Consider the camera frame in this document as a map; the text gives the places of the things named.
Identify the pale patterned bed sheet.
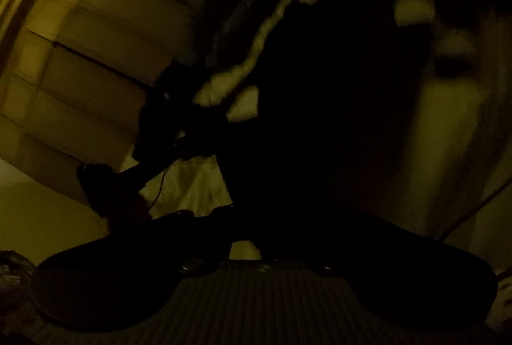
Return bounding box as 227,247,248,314
120,0,512,262

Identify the large black garment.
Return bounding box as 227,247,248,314
217,0,511,253

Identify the thin black cable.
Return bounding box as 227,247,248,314
149,168,169,210

